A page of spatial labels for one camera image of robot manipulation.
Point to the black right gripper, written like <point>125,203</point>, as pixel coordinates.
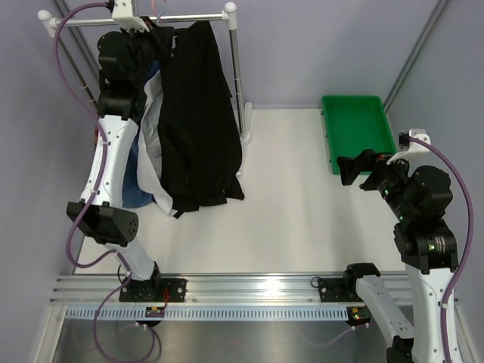
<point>351,167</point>

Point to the silver and white clothes rack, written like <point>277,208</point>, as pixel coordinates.
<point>227,15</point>

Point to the black shirt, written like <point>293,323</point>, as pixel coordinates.
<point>200,143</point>

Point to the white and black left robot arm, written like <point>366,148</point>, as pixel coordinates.
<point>126,59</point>

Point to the green plastic bin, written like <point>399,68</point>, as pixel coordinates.
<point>354,123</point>

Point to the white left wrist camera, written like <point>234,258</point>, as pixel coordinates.
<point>123,14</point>

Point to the blue checkered shirt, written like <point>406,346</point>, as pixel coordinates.
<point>133,195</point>

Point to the pink wire hanger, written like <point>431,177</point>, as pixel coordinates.
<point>157,12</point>

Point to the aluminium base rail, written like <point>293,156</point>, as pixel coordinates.
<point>202,289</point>

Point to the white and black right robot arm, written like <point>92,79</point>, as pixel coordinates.
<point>427,248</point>

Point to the white shirt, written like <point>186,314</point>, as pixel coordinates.
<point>149,169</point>

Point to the white slotted cable duct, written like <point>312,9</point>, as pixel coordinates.
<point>210,313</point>

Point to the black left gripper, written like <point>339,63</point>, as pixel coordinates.
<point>159,37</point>

